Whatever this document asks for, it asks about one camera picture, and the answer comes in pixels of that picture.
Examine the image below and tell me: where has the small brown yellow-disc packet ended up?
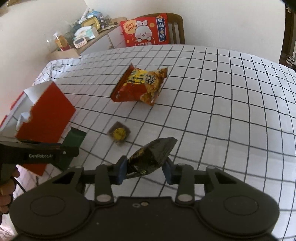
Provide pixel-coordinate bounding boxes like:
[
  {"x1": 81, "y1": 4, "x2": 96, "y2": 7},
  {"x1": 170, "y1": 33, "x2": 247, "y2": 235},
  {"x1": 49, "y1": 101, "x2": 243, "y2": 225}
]
[{"x1": 107, "y1": 121, "x2": 132, "y2": 146}]

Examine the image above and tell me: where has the black gold snack packet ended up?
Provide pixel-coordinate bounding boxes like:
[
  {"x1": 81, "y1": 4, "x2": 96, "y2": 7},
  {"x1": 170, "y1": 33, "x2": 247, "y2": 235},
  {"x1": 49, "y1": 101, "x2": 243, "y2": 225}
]
[{"x1": 127, "y1": 137, "x2": 178, "y2": 179}]

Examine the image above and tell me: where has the white checked tablecloth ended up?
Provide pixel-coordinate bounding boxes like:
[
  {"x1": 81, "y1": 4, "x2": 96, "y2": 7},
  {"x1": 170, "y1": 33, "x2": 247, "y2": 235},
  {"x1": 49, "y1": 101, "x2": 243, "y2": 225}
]
[{"x1": 0, "y1": 44, "x2": 296, "y2": 241}]

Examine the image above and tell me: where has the red yellow snack bag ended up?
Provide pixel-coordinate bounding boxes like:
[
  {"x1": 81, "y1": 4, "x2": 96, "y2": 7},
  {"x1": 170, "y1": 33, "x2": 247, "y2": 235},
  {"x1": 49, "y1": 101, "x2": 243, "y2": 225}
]
[{"x1": 110, "y1": 63, "x2": 169, "y2": 107}]

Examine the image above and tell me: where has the wooden chair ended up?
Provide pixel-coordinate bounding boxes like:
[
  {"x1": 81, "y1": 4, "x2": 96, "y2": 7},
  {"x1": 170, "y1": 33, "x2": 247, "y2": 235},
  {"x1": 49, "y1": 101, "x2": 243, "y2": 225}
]
[{"x1": 166, "y1": 13, "x2": 186, "y2": 45}]

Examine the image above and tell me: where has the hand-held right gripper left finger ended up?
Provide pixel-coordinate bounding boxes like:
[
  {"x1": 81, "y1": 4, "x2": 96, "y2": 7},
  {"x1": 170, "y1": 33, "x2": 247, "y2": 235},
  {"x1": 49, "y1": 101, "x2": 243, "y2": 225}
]
[{"x1": 52, "y1": 156, "x2": 128, "y2": 205}]

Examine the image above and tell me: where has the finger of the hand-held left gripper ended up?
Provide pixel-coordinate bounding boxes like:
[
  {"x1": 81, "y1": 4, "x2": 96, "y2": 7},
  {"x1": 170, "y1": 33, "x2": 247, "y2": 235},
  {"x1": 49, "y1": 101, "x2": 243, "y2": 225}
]
[{"x1": 16, "y1": 138, "x2": 79, "y2": 158}]

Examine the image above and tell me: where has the dark green snack packet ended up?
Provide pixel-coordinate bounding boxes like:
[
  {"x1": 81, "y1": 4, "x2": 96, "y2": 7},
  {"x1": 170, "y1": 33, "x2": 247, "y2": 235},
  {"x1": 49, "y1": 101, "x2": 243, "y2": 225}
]
[{"x1": 57, "y1": 126, "x2": 87, "y2": 171}]

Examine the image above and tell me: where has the glass jar with orange contents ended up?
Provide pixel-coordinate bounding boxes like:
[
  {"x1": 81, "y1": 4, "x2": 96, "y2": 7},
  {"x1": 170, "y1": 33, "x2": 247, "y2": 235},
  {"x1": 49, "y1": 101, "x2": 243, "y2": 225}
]
[{"x1": 54, "y1": 32, "x2": 71, "y2": 51}]

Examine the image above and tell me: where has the dark wooden door frame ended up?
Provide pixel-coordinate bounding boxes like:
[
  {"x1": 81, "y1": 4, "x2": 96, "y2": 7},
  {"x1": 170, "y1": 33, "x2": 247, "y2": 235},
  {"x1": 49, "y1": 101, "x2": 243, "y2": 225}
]
[{"x1": 279, "y1": 7, "x2": 296, "y2": 70}]

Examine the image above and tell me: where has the red cardboard box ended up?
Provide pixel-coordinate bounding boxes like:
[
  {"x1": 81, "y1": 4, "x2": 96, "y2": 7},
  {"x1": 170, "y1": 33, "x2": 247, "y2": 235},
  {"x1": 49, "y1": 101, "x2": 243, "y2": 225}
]
[{"x1": 0, "y1": 81, "x2": 76, "y2": 176}]

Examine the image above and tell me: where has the light wooden cabinet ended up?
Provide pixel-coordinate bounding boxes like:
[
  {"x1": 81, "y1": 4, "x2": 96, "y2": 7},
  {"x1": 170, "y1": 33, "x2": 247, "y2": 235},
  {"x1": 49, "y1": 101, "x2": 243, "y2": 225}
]
[{"x1": 50, "y1": 17, "x2": 129, "y2": 56}]

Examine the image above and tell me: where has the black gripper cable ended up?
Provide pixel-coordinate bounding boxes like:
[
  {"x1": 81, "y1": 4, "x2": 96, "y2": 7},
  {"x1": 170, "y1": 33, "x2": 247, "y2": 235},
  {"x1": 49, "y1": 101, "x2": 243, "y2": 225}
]
[{"x1": 13, "y1": 177, "x2": 26, "y2": 193}]

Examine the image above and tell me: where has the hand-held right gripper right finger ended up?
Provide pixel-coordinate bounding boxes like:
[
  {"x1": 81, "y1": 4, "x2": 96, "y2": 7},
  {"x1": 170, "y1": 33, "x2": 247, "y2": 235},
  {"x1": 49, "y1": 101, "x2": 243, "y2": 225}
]
[{"x1": 162, "y1": 159, "x2": 242, "y2": 205}]

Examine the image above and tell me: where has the person's left hand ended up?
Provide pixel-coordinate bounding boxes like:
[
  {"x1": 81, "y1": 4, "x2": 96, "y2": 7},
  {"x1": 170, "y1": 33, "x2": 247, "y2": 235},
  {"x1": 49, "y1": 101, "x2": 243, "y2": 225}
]
[{"x1": 0, "y1": 168, "x2": 21, "y2": 215}]

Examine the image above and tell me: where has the pink kitchen timer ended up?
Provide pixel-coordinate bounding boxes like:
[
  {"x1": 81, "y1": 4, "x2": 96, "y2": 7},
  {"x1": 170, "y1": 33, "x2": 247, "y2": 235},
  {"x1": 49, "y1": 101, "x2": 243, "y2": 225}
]
[{"x1": 73, "y1": 37, "x2": 88, "y2": 49}]

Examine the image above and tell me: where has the red rabbit print cushion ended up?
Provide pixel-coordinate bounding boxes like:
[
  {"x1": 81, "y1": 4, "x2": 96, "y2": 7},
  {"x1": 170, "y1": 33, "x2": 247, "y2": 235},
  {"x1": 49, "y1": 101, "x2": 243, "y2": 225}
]
[{"x1": 120, "y1": 13, "x2": 170, "y2": 47}]

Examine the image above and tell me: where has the pale green tissue pack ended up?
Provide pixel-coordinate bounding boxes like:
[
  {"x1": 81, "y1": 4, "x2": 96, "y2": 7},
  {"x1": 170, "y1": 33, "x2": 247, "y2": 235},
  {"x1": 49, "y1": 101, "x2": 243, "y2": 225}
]
[{"x1": 74, "y1": 26, "x2": 99, "y2": 39}]

